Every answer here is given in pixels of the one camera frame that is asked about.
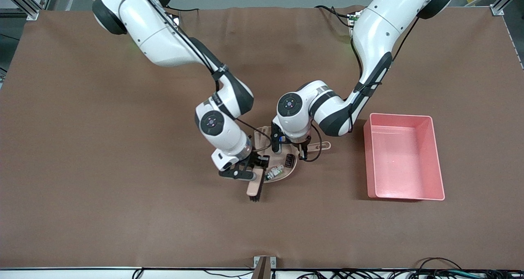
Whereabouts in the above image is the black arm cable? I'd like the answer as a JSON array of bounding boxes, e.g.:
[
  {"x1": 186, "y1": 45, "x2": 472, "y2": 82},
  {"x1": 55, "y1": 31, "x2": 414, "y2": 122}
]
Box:
[
  {"x1": 137, "y1": 0, "x2": 273, "y2": 142},
  {"x1": 305, "y1": 15, "x2": 420, "y2": 162}
]

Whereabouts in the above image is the black cable bundle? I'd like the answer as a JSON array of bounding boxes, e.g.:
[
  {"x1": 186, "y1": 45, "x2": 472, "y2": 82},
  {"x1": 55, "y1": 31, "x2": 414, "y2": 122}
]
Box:
[{"x1": 295, "y1": 256, "x2": 524, "y2": 279}]

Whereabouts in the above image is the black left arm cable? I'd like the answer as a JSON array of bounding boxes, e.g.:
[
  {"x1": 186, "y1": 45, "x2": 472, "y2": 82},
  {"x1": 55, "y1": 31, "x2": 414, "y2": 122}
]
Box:
[{"x1": 305, "y1": 15, "x2": 420, "y2": 162}]

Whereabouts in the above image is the beige brush with black bristles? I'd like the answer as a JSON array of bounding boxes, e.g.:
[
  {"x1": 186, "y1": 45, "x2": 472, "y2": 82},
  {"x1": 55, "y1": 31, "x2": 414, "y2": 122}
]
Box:
[{"x1": 246, "y1": 166, "x2": 265, "y2": 202}]

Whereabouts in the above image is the metal table edge bracket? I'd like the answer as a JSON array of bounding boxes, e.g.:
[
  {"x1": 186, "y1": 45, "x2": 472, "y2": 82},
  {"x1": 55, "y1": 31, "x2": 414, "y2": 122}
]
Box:
[{"x1": 253, "y1": 256, "x2": 277, "y2": 279}]

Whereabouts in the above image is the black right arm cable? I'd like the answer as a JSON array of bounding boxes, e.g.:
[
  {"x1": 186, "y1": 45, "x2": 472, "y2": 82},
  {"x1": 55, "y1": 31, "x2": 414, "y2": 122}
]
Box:
[{"x1": 137, "y1": 0, "x2": 273, "y2": 142}]

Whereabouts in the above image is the pink plastic bin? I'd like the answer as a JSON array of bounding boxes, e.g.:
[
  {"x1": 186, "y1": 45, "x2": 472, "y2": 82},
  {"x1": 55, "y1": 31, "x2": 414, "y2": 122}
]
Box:
[{"x1": 364, "y1": 112, "x2": 445, "y2": 201}]

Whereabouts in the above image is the beige plastic dustpan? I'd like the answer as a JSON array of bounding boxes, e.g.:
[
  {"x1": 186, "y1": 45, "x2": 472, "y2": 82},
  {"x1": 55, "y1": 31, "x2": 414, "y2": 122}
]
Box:
[{"x1": 254, "y1": 126, "x2": 331, "y2": 184}]

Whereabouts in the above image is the small white electronic connector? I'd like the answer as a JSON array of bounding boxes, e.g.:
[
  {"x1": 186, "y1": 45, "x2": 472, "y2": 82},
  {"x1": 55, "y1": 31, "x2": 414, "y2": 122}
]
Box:
[{"x1": 265, "y1": 164, "x2": 285, "y2": 182}]

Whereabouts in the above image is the brown table cloth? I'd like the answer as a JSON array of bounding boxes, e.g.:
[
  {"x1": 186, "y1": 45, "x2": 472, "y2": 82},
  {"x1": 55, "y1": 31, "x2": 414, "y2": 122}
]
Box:
[{"x1": 0, "y1": 5, "x2": 524, "y2": 270}]

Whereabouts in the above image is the black base cable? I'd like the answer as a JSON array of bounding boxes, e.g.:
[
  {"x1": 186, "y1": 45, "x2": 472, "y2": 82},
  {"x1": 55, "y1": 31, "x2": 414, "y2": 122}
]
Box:
[{"x1": 314, "y1": 5, "x2": 355, "y2": 28}]

